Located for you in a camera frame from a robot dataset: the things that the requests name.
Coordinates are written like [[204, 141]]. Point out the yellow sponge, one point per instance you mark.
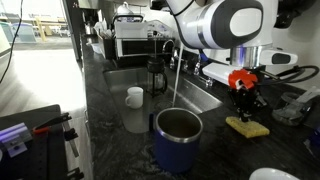
[[253, 130]]

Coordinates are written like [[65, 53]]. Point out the black glass french press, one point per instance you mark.
[[156, 66]]

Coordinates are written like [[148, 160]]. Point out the small chrome faucet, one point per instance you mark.
[[173, 61]]

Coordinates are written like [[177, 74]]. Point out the black coffee machine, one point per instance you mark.
[[89, 16]]

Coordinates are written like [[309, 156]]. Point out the white kettle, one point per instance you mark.
[[125, 8]]

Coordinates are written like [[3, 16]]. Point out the black utensil caddy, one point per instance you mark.
[[107, 48]]

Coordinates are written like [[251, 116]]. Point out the orange black hand tool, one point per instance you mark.
[[50, 122]]

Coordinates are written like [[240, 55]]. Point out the grey blue bin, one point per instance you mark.
[[24, 32]]

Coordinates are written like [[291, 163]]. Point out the white plastic utensil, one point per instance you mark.
[[308, 94]]

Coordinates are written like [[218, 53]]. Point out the tall chrome gooseneck faucet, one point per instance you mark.
[[209, 81]]

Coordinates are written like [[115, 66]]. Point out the orange gripper mount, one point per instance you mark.
[[242, 79]]

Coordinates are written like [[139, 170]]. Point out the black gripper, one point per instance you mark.
[[246, 98]]

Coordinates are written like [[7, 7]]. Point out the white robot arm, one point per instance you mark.
[[213, 23]]

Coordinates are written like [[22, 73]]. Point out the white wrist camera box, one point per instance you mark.
[[216, 71]]

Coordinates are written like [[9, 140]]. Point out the black wall soap dispenser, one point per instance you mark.
[[290, 15]]

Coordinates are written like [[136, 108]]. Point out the white ceramic mug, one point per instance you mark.
[[136, 98]]

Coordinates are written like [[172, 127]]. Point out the silver metal bracket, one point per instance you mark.
[[15, 138]]

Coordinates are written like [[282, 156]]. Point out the stainless steel sink basin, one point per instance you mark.
[[196, 96]]

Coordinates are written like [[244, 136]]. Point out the white plate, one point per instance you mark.
[[271, 175]]

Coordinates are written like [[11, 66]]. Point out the silver metal strut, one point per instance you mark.
[[71, 140]]

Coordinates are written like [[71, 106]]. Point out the black mounting table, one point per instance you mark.
[[33, 160]]

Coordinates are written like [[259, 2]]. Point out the blue steel-lined mug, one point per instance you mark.
[[173, 153]]

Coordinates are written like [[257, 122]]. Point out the blue plastic object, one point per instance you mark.
[[314, 141]]

